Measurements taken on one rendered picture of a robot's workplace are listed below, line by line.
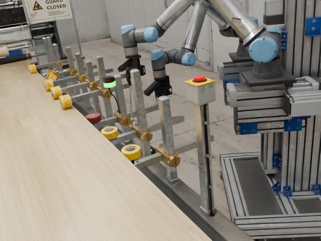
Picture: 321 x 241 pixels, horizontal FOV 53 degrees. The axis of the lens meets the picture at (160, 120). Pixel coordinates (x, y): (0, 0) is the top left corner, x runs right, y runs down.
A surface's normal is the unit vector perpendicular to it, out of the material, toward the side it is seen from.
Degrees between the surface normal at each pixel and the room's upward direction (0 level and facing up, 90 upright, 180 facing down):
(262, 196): 0
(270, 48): 96
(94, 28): 90
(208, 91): 90
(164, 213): 0
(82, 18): 90
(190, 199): 0
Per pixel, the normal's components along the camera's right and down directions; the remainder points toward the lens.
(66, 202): -0.11, -0.92
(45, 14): 0.49, 0.29
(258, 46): -0.30, 0.49
